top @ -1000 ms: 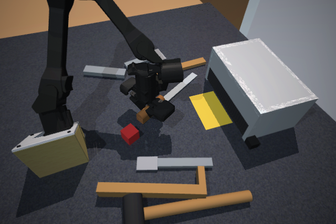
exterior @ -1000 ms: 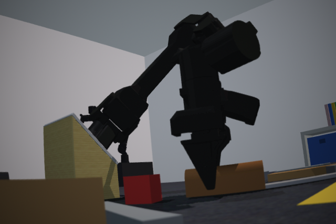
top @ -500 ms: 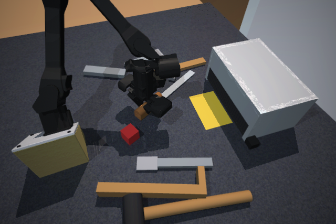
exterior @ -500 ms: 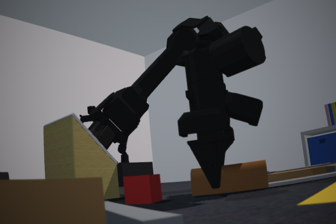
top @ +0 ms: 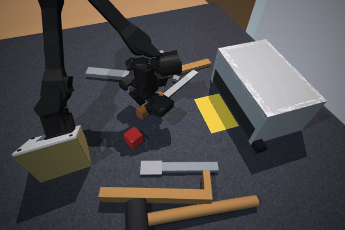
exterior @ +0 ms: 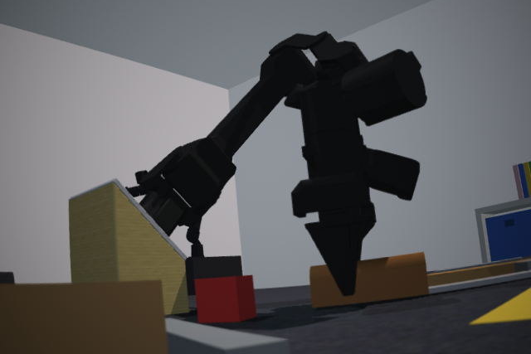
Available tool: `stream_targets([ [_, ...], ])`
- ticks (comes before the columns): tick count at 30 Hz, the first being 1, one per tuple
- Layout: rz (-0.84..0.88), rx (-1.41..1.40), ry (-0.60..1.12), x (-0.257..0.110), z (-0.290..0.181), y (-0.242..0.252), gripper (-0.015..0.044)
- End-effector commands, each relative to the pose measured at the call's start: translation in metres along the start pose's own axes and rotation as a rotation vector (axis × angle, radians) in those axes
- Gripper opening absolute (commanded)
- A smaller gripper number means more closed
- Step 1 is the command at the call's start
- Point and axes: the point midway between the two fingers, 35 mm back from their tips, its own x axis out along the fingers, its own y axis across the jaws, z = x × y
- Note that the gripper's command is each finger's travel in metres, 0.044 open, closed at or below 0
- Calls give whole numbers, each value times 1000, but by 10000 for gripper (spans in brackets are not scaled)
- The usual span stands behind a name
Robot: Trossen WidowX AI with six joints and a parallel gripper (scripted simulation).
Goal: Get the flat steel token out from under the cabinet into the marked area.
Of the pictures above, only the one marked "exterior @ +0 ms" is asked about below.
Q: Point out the red cube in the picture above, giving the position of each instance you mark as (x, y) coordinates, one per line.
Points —
(225, 299)

